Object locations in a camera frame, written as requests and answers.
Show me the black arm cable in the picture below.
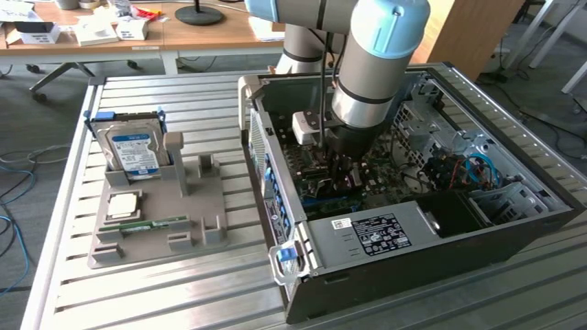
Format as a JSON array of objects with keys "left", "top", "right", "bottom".
[{"left": 314, "top": 0, "right": 338, "bottom": 154}]

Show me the white table leg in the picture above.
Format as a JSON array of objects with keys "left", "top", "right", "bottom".
[{"left": 526, "top": 0, "right": 587, "bottom": 69}]

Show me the wooden office desk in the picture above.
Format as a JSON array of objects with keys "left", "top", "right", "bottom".
[
  {"left": 162, "top": 0, "right": 294, "bottom": 75},
  {"left": 0, "top": 1, "right": 166, "bottom": 102}
]

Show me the hard disk in blue caddy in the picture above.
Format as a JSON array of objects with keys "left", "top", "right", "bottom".
[{"left": 83, "top": 109, "right": 173, "bottom": 179}]

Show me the grey printed parts rack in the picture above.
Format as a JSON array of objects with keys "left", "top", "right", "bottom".
[{"left": 86, "top": 132, "right": 230, "bottom": 271}]

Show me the black plastic shroud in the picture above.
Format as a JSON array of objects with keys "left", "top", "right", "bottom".
[{"left": 416, "top": 192, "right": 494, "bottom": 239}]

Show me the red and yellow package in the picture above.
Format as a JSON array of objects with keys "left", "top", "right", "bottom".
[{"left": 134, "top": 7, "right": 162, "bottom": 21}]

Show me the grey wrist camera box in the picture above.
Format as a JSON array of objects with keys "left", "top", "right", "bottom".
[{"left": 292, "top": 109, "right": 330, "bottom": 146}]

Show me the metal disk bay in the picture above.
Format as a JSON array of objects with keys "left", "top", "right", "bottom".
[{"left": 465, "top": 181, "right": 550, "bottom": 228}]

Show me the white open box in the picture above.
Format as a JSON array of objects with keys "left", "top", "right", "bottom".
[{"left": 71, "top": 16, "right": 121, "bottom": 47}]

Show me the Nvidia graphics card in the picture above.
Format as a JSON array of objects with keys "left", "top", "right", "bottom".
[{"left": 300, "top": 177, "right": 368, "bottom": 202}]

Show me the blue floor cable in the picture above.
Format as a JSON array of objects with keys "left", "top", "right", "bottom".
[{"left": 0, "top": 161, "right": 35, "bottom": 298}]

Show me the blue data wire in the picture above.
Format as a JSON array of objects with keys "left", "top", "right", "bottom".
[{"left": 462, "top": 153, "right": 502, "bottom": 190}]

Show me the silver CPU chip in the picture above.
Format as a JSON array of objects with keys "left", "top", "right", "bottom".
[{"left": 103, "top": 192, "right": 141, "bottom": 219}]

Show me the green motherboard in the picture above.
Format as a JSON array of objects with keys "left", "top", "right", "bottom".
[{"left": 278, "top": 137, "right": 426, "bottom": 221}]

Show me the white box with black lid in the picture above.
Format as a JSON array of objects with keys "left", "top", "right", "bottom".
[{"left": 11, "top": 21, "right": 62, "bottom": 45}]

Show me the stack of white papers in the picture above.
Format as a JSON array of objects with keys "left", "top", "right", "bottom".
[{"left": 247, "top": 19, "right": 288, "bottom": 43}]

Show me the pile of white papers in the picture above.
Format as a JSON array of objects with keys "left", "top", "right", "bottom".
[{"left": 0, "top": 0, "right": 38, "bottom": 23}]

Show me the grey floor cable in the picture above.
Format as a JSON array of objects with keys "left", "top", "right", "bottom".
[{"left": 0, "top": 142, "right": 71, "bottom": 166}]

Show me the blue case release latch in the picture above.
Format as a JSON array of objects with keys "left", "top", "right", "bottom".
[{"left": 276, "top": 245, "right": 300, "bottom": 265}]

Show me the black open PC case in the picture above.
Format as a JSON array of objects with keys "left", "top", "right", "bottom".
[{"left": 235, "top": 61, "right": 578, "bottom": 326}]

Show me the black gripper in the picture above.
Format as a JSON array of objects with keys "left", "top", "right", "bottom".
[{"left": 326, "top": 122, "right": 392, "bottom": 163}]

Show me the green RAM stick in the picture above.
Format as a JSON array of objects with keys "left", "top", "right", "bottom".
[{"left": 98, "top": 215, "right": 189, "bottom": 234}]

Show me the wooden cabinet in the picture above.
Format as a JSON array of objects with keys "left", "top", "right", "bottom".
[{"left": 409, "top": 0, "right": 526, "bottom": 82}]

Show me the white printed box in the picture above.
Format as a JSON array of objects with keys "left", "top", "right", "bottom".
[{"left": 113, "top": 16, "right": 150, "bottom": 41}]

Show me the grey power supply unit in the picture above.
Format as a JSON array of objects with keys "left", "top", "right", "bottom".
[{"left": 305, "top": 201, "right": 441, "bottom": 269}]

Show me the red wire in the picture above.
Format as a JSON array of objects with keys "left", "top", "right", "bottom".
[{"left": 446, "top": 159, "right": 465, "bottom": 190}]

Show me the black round lamp base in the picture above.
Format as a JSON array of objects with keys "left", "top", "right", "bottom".
[{"left": 173, "top": 0, "right": 225, "bottom": 27}]

